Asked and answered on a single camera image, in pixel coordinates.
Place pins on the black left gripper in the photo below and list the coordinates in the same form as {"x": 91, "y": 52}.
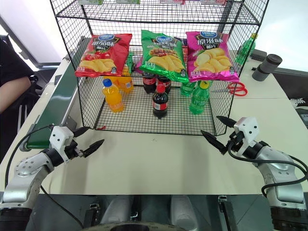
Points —
{"x": 72, "y": 151}

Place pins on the black office chair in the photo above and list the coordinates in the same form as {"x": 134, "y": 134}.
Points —
{"x": 36, "y": 84}

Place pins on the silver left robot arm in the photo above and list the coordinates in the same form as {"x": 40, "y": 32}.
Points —
{"x": 21, "y": 178}

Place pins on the magenta potato chips bag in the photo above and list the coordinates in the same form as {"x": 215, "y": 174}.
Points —
{"x": 211, "y": 60}

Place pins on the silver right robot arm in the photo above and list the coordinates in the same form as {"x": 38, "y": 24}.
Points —
{"x": 281, "y": 168}

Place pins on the person in dark clothes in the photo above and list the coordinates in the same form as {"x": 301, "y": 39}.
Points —
{"x": 9, "y": 60}

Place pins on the green conveyor belt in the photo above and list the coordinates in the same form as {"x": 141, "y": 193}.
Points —
{"x": 57, "y": 96}

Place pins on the red potato chips bag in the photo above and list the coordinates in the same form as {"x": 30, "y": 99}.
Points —
{"x": 103, "y": 55}

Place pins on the pink snack box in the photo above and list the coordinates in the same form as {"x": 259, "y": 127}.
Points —
{"x": 172, "y": 1}

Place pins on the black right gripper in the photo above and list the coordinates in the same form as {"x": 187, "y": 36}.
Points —
{"x": 235, "y": 141}

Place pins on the green white snack box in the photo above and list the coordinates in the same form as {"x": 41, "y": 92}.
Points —
{"x": 127, "y": 1}

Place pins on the grey cylindrical container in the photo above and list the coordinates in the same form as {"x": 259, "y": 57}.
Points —
{"x": 265, "y": 67}

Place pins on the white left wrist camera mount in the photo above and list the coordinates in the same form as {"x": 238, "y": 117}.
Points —
{"x": 59, "y": 137}

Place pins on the green potato chips bag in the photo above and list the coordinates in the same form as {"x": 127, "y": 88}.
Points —
{"x": 161, "y": 59}

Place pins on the grey box device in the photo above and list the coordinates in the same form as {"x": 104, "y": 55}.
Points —
{"x": 258, "y": 55}

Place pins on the black printed mat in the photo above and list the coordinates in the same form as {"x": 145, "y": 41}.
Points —
{"x": 301, "y": 113}

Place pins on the grey rounded robot leg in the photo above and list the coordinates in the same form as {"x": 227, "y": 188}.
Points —
{"x": 184, "y": 211}
{"x": 116, "y": 211}

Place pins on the person's bare forearm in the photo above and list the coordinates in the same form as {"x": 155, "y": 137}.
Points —
{"x": 12, "y": 94}

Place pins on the green soda bottle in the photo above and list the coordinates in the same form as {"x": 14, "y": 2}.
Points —
{"x": 130, "y": 61}
{"x": 187, "y": 89}
{"x": 198, "y": 101}
{"x": 245, "y": 49}

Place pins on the small red twist tie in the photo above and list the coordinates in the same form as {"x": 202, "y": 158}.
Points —
{"x": 102, "y": 127}

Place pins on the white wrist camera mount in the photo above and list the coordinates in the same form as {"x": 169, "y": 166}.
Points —
{"x": 59, "y": 137}
{"x": 247, "y": 128}

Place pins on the orange soda bottle blue cap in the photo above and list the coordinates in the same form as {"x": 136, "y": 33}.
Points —
{"x": 113, "y": 98}

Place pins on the purple snack packet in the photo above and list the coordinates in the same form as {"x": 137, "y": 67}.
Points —
{"x": 180, "y": 42}

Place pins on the cola bottle red cap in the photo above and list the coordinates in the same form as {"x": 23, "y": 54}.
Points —
{"x": 160, "y": 104}

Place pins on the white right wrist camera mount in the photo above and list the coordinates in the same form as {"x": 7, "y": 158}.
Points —
{"x": 247, "y": 128}

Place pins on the black table clamp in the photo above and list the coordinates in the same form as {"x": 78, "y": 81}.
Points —
{"x": 93, "y": 211}
{"x": 223, "y": 207}

